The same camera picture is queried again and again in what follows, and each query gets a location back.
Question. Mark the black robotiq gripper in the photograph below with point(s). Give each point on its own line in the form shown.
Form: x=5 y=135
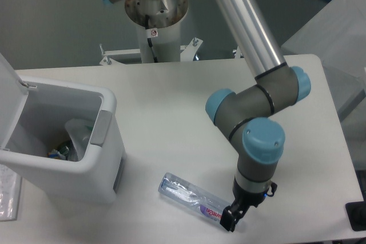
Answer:
x=243 y=199

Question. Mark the white plastic wrapper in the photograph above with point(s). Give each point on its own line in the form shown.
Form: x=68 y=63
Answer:
x=79 y=131

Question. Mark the white trash can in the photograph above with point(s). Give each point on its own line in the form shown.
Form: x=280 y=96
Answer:
x=33 y=116

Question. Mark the white covered side table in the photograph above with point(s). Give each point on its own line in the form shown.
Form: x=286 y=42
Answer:
x=336 y=34

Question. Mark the clear plastic water bottle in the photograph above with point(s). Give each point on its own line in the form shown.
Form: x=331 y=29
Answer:
x=193 y=197

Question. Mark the black device at edge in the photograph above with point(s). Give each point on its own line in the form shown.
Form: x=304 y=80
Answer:
x=356 y=215

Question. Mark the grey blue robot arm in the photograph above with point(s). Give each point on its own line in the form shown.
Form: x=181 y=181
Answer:
x=243 y=118

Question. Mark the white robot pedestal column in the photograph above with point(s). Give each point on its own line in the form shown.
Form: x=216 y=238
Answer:
x=158 y=25

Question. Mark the white pedestal base bracket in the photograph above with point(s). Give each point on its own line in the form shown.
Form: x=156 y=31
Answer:
x=195 y=50

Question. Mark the trash pile inside can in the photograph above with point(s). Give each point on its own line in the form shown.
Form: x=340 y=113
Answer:
x=62 y=151

